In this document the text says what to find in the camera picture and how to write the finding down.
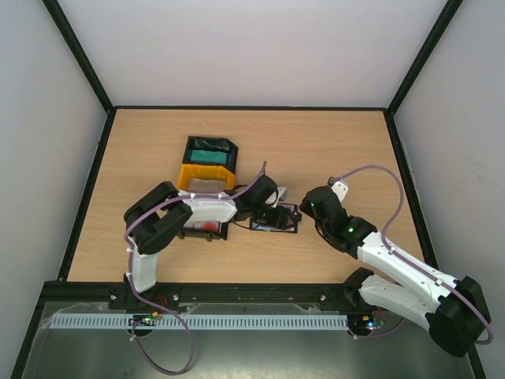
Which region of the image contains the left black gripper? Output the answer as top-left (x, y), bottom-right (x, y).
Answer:
top-left (251, 202), bottom-right (297, 231)

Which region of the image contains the red white credit card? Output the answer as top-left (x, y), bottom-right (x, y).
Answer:
top-left (253, 206), bottom-right (296, 230)

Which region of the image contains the black leather card holder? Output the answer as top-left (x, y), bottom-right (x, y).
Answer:
top-left (249, 203), bottom-right (302, 234)

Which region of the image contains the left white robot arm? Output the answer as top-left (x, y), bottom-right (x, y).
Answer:
top-left (123, 173), bottom-right (301, 293)

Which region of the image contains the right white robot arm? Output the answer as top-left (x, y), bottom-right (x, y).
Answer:
top-left (300, 186), bottom-right (491, 358)

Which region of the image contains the red white card stack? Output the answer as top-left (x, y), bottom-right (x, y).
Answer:
top-left (185, 221), bottom-right (220, 233)

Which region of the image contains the black bin with red cards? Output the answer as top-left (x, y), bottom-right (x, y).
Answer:
top-left (178, 221), bottom-right (228, 242)

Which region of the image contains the white pink card stack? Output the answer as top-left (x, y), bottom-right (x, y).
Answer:
top-left (187, 178), bottom-right (226, 193)

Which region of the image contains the teal card stack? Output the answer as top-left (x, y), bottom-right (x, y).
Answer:
top-left (189, 149), bottom-right (228, 165)

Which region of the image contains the black bin with teal cards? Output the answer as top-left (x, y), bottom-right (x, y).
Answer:
top-left (182, 136), bottom-right (238, 173)

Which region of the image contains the yellow bin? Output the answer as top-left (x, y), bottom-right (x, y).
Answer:
top-left (177, 163), bottom-right (235, 191)

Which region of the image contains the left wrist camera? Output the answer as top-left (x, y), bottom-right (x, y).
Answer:
top-left (273, 186), bottom-right (289, 205)

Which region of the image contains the white slotted cable duct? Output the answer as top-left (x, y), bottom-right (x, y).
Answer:
top-left (49, 313), bottom-right (348, 331)

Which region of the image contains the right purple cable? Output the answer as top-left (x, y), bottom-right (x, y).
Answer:
top-left (329, 164), bottom-right (494, 343)

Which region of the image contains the purple cable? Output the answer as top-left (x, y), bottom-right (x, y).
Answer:
top-left (124, 160), bottom-right (269, 374)
top-left (329, 164), bottom-right (494, 343)

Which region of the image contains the black front rail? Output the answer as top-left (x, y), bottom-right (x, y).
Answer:
top-left (37, 281), bottom-right (376, 314)

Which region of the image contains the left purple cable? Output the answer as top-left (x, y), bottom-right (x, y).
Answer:
top-left (124, 160), bottom-right (269, 374)

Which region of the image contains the black aluminium frame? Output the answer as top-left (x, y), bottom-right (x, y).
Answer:
top-left (11, 1), bottom-right (464, 378)

